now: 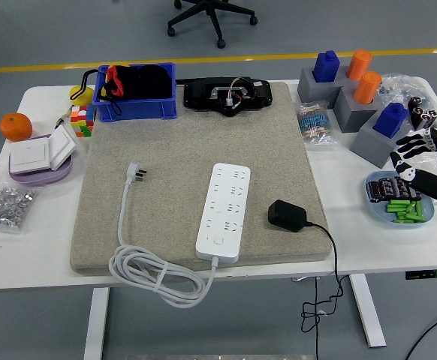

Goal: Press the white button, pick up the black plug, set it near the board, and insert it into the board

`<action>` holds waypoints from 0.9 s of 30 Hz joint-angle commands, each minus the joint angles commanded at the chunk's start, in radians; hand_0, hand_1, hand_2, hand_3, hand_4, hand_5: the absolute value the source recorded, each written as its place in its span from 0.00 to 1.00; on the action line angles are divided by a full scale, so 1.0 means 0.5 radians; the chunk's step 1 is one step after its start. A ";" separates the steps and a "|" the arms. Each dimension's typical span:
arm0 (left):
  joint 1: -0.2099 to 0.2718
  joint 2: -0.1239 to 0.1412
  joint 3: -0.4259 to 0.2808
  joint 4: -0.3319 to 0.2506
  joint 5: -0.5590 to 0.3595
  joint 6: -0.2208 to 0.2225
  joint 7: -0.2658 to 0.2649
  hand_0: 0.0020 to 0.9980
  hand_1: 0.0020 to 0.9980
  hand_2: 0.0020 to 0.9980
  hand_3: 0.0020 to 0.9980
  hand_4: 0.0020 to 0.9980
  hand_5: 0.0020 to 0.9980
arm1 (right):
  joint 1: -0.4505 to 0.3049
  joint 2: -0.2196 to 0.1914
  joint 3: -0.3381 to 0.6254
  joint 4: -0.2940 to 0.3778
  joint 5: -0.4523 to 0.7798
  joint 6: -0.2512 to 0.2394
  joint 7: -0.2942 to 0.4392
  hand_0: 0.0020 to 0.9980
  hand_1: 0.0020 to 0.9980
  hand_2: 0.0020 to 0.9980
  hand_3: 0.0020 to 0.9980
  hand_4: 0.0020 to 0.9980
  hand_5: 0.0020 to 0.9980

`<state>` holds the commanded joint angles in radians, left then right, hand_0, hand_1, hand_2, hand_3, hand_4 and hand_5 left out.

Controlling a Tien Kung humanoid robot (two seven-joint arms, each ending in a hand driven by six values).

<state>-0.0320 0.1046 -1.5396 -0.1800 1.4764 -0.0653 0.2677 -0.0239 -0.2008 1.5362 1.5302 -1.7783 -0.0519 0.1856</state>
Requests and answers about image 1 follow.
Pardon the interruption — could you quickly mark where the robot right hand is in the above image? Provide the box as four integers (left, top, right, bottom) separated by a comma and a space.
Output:
390, 127, 437, 204

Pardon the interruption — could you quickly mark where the black plug adapter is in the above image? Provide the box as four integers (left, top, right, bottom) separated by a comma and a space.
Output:
267, 199, 309, 233

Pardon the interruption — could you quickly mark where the white power strip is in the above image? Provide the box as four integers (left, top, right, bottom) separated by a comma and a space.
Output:
195, 162, 252, 264

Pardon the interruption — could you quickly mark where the light blue plate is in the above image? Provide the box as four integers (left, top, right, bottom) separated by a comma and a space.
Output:
364, 170, 435, 229

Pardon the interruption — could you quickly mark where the large black cylinder capacitor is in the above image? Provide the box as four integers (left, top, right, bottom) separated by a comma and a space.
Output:
408, 96, 425, 128
413, 106, 432, 132
420, 109, 437, 132

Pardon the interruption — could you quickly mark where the blue square peg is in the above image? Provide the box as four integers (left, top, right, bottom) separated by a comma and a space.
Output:
313, 50, 341, 83
372, 102, 409, 139

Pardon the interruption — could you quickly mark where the black table control panel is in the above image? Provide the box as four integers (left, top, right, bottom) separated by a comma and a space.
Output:
405, 268, 437, 281

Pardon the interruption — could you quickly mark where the clear bag of blue parts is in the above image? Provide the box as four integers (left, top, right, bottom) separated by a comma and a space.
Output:
379, 73, 435, 113

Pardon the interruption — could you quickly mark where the orange cylinder peg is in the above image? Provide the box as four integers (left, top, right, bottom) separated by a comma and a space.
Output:
353, 70, 383, 105
345, 49, 373, 82

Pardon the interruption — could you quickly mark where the wide grey socket block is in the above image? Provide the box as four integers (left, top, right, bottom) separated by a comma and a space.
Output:
297, 66, 354, 110

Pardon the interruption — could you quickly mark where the black electronic device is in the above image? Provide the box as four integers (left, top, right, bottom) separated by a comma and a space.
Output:
182, 76, 274, 117

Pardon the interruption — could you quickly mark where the grey-brown mat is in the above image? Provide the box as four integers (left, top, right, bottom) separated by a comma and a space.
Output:
70, 81, 333, 277

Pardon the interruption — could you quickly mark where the black office chair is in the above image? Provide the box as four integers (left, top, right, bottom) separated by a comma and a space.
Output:
167, 0, 259, 50

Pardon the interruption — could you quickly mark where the black pouch with orange trim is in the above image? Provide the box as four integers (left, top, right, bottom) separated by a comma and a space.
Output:
101, 64, 174, 116

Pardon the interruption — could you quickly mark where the blue plastic bin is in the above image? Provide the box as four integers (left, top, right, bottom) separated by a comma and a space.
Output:
92, 61, 178, 123

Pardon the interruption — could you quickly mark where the colourful puzzle cube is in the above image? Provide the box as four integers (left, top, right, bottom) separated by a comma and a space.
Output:
70, 104, 96, 139

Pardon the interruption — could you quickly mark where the purple dish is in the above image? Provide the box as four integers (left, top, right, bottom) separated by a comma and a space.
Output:
8, 133, 74, 188

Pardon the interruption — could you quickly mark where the orange fruit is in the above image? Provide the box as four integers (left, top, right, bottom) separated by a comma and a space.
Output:
0, 112, 34, 143

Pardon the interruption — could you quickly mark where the bag of metal nuts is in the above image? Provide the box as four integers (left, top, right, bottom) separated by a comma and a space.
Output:
0, 181, 39, 234

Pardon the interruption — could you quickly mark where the thin black adapter cord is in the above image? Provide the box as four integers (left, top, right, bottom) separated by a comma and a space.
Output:
301, 221, 345, 333

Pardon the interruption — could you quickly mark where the black cable on floor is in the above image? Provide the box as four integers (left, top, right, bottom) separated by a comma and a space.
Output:
405, 307, 437, 360

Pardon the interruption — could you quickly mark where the thin black hanging cable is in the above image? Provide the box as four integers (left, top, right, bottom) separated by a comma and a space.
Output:
313, 277, 321, 360

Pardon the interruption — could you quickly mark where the white cord with plug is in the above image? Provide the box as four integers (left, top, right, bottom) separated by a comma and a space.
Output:
108, 162, 223, 309

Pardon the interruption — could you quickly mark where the yellow ball with black strap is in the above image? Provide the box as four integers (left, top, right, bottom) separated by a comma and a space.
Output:
70, 69, 99, 107

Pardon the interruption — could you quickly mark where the white wall switch panel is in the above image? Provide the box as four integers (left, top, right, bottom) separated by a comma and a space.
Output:
48, 124, 77, 170
8, 137, 53, 174

